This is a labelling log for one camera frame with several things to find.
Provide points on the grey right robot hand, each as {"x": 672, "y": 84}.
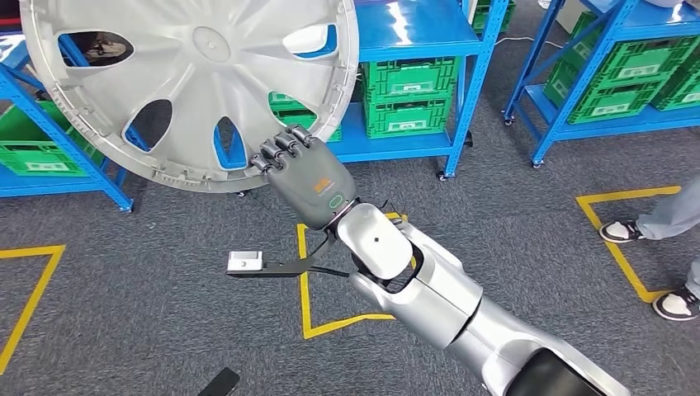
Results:
{"x": 312, "y": 186}

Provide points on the silver wheel hubcap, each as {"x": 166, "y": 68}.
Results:
{"x": 191, "y": 82}

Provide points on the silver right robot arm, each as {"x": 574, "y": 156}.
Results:
{"x": 437, "y": 306}

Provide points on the blue metal shelf rack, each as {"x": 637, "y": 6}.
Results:
{"x": 415, "y": 27}
{"x": 618, "y": 127}
{"x": 43, "y": 186}

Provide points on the yellow floor tape square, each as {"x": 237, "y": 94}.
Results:
{"x": 33, "y": 250}
{"x": 304, "y": 284}

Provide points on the black flat plate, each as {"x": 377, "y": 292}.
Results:
{"x": 218, "y": 382}

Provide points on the black camera bracket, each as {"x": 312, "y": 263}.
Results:
{"x": 284, "y": 269}

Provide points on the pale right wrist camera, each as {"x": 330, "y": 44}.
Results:
{"x": 244, "y": 261}

